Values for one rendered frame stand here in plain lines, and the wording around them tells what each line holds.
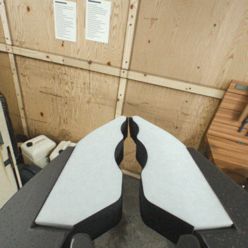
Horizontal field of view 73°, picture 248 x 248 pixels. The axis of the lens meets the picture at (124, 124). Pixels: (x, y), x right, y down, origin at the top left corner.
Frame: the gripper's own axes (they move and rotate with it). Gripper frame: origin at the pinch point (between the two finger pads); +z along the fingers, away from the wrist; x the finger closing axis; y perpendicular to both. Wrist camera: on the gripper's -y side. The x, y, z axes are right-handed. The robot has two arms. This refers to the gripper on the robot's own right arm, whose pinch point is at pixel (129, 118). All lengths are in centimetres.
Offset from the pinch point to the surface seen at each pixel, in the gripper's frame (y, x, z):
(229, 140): 83, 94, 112
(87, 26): -4, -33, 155
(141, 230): 162, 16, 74
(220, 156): 81, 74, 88
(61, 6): -18, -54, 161
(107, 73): 34, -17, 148
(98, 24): -5, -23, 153
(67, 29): -1, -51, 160
